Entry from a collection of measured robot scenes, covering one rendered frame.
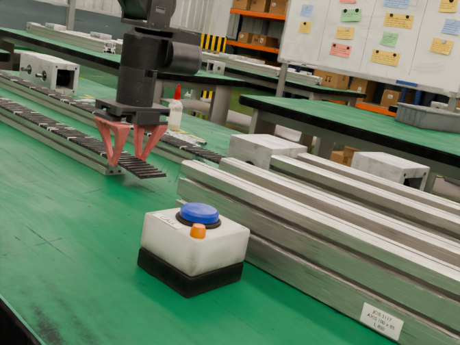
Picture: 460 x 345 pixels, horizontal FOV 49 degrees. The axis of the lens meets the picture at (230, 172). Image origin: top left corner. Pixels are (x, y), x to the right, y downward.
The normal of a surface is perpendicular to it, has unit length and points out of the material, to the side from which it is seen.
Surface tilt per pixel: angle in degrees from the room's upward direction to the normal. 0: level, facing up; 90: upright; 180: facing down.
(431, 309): 90
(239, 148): 90
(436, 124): 90
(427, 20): 90
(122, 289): 0
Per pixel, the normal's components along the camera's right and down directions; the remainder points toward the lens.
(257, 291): 0.18, -0.95
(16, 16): 0.70, 0.29
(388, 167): -0.76, 0.02
